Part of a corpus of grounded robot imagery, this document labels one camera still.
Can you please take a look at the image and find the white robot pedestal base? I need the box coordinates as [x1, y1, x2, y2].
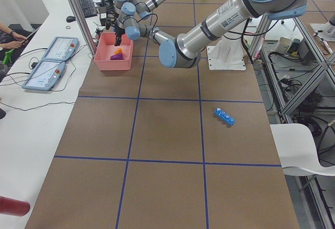
[206, 33, 246, 71]

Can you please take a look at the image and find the black keyboard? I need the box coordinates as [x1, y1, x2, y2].
[78, 0, 97, 18]

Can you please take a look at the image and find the long blue stud block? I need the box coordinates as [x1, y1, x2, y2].
[214, 108, 235, 126]

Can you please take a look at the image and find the upper teach pendant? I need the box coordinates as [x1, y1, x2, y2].
[42, 37, 79, 62]

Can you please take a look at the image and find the red bottle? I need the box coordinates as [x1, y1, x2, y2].
[0, 196, 30, 216]

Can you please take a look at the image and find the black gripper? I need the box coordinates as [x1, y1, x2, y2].
[114, 22, 125, 47]

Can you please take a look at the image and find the purple block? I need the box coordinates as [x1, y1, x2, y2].
[110, 53, 124, 61]

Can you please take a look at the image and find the white chair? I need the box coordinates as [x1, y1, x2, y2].
[270, 123, 334, 177]

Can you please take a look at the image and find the orange block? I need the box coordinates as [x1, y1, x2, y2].
[114, 48, 123, 55]

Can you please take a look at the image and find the black computer mouse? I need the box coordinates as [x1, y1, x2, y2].
[66, 16, 76, 23]

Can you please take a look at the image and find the lower teach pendant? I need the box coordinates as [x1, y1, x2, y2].
[22, 60, 65, 91]

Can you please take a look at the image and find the pink plastic box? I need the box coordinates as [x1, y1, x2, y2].
[94, 32, 133, 71]

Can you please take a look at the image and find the aluminium frame post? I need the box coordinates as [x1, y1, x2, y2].
[68, 0, 96, 57]

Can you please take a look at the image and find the teach pendant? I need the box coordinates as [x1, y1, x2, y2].
[22, 60, 65, 91]
[42, 37, 79, 62]

